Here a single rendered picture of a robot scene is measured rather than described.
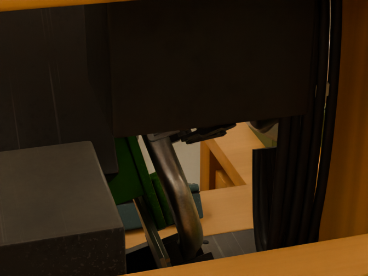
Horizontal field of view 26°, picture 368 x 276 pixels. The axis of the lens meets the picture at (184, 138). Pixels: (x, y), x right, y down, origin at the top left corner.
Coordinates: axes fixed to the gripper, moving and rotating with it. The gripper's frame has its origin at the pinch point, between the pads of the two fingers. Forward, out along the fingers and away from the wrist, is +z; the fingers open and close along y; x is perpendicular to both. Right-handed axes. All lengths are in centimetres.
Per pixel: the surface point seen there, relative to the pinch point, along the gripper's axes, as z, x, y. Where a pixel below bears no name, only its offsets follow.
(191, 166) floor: -27, -53, -233
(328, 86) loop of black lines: -12.3, 9.5, 26.9
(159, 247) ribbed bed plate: 5.0, 12.0, -4.2
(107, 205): 8.8, 9.6, 15.9
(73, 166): 10.7, 3.2, 10.5
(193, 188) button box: -5.1, -1.3, -40.8
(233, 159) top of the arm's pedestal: -18, -10, -68
